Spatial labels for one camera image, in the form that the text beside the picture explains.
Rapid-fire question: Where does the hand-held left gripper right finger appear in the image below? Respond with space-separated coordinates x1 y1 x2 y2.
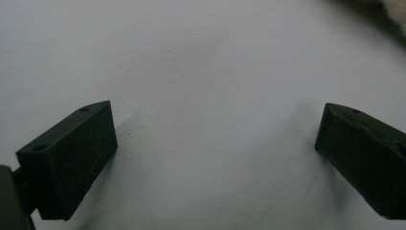
314 103 406 220

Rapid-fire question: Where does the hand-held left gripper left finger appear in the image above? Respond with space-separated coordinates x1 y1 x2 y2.
15 100 119 221

